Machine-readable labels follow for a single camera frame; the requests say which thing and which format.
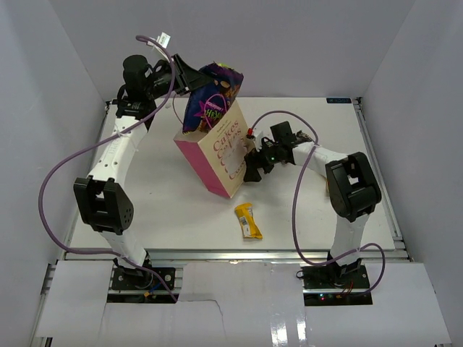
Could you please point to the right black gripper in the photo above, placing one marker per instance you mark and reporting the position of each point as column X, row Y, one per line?
column 255, row 160

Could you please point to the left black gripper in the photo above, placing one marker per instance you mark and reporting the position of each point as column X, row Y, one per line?
column 187, row 78

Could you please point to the purple snack chip bag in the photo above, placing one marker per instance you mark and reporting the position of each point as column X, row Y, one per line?
column 207, row 105

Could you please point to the pink paper gift bag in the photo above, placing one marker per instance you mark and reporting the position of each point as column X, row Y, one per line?
column 218, row 156

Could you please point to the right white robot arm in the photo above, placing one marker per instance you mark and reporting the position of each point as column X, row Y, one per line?
column 353, row 189

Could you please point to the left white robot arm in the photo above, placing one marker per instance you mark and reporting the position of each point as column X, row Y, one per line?
column 101, row 198

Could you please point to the brown snickers bar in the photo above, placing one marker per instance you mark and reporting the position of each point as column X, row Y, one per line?
column 302, row 137

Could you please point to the yellow candy packet front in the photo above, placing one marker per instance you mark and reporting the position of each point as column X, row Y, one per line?
column 245, row 216

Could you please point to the blue label sticker right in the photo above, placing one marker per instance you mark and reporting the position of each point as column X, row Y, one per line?
column 338, row 100

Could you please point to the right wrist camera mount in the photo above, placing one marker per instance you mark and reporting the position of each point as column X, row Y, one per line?
column 255, row 137

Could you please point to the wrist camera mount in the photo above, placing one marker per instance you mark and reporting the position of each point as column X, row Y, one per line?
column 255, row 137
column 162, row 40

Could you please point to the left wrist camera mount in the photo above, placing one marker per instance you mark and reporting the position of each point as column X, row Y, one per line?
column 162, row 40

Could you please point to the aluminium front rail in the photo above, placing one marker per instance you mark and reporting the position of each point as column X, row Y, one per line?
column 245, row 255

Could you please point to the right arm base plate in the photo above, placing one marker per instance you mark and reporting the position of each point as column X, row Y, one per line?
column 323, row 278

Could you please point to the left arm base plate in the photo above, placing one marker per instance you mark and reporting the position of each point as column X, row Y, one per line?
column 134, row 279

